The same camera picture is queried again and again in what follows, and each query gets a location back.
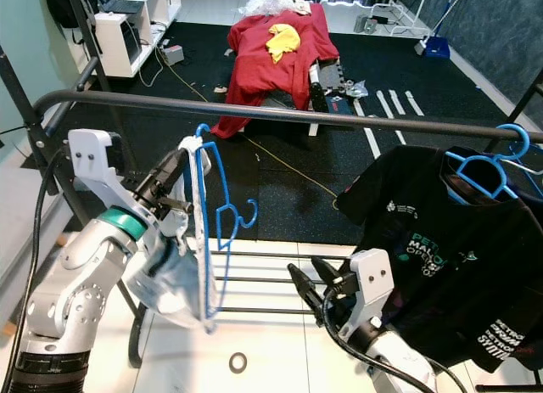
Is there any white printed T-shirt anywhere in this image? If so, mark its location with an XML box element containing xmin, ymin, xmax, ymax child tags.
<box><xmin>121</xmin><ymin>137</ymin><xmax>217</xmax><ymax>330</ymax></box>

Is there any grey power box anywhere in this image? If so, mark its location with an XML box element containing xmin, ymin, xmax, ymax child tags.
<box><xmin>355</xmin><ymin>14</ymin><xmax>378</xmax><ymax>35</ymax></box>

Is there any red cloth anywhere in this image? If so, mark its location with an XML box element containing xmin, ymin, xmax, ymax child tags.
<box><xmin>208</xmin><ymin>1</ymin><xmax>340</xmax><ymax>141</ymax></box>

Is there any black white bench frame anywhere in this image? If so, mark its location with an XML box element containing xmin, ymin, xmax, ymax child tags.
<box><xmin>308</xmin><ymin>58</ymin><xmax>361</xmax><ymax>138</ymax></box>

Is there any black rubber ring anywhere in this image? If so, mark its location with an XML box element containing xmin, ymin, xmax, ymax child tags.
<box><xmin>228</xmin><ymin>352</ymin><xmax>249</xmax><ymax>374</ymax></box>

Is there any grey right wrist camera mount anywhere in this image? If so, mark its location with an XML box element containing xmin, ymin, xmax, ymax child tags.
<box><xmin>348</xmin><ymin>249</ymin><xmax>395</xmax><ymax>326</ymax></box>

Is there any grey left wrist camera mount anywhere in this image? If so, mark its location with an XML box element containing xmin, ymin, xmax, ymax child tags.
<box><xmin>68</xmin><ymin>128</ymin><xmax>145</xmax><ymax>228</ymax></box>

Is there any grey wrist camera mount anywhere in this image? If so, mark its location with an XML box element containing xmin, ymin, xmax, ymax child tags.
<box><xmin>68</xmin><ymin>128</ymin><xmax>145</xmax><ymax>228</ymax></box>
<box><xmin>348</xmin><ymin>249</ymin><xmax>395</xmax><ymax>326</ymax></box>

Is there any yellow floor cable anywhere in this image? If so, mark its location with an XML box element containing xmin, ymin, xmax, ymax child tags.
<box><xmin>157</xmin><ymin>45</ymin><xmax>344</xmax><ymax>211</ymax></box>

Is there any small grey box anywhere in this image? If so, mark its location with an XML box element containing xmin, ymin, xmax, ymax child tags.
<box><xmin>160</xmin><ymin>45</ymin><xmax>186</xmax><ymax>67</ymax></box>

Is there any blue plastic hanger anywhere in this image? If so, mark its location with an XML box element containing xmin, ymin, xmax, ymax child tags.
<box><xmin>178</xmin><ymin>121</ymin><xmax>260</xmax><ymax>330</ymax></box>
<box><xmin>441</xmin><ymin>123</ymin><xmax>534</xmax><ymax>200</ymax></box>

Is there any white shelf unit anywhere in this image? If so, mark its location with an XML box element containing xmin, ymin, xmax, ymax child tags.
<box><xmin>89</xmin><ymin>0</ymin><xmax>182</xmax><ymax>78</ymax></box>

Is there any white handled broom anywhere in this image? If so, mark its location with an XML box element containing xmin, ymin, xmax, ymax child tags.
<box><xmin>414</xmin><ymin>0</ymin><xmax>472</xmax><ymax>54</ymax></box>

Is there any grey bench cushion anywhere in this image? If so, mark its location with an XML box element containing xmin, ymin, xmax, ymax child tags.
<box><xmin>0</xmin><ymin>168</ymin><xmax>52</xmax><ymax>330</ymax></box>

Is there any black backpack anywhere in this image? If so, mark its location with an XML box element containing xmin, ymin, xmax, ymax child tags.
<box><xmin>42</xmin><ymin>0</ymin><xmax>90</xmax><ymax>29</ymax></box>

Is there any yellow cloth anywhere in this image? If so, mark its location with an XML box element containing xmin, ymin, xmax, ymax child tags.
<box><xmin>266</xmin><ymin>23</ymin><xmax>303</xmax><ymax>65</ymax></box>

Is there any black metal clothes rack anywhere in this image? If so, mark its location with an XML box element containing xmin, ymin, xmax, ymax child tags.
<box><xmin>0</xmin><ymin>52</ymin><xmax>543</xmax><ymax>392</ymax></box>

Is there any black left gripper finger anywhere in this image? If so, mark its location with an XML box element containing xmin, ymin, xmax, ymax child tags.
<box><xmin>149</xmin><ymin>147</ymin><xmax>190</xmax><ymax>193</ymax></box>

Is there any blue dustpan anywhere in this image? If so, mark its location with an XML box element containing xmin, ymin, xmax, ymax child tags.
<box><xmin>423</xmin><ymin>35</ymin><xmax>452</xmax><ymax>59</ymax></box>

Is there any black printed T-shirt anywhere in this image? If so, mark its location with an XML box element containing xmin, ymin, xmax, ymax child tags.
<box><xmin>335</xmin><ymin>145</ymin><xmax>543</xmax><ymax>373</ymax></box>

